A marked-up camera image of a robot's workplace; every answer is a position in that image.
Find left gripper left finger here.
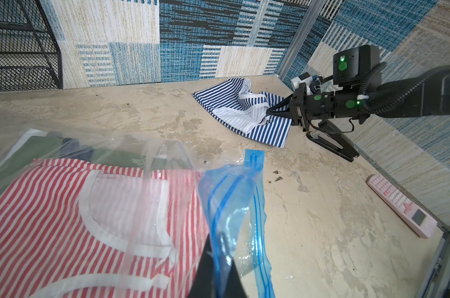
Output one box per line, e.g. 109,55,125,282
188,236,215,298

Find navy white striped tank top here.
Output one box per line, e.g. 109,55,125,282
193,78,292,148

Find green folded garment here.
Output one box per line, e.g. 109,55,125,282
0,135,145,196

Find black stapler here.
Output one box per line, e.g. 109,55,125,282
306,120,360,162

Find pink calculator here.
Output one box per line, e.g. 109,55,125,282
367,175,437,239

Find red white striped tank top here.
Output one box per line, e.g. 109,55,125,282
0,158,207,298

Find black wire mesh shelf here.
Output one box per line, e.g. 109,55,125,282
0,0,64,92

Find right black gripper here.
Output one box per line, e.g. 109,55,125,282
266,83,339,132

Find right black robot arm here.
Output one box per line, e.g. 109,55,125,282
266,45,450,135

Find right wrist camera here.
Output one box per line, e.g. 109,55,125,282
290,72,323,94

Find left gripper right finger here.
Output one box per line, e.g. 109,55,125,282
223,261,247,298

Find clear vacuum bag blue zipper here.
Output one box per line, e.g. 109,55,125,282
0,126,275,298

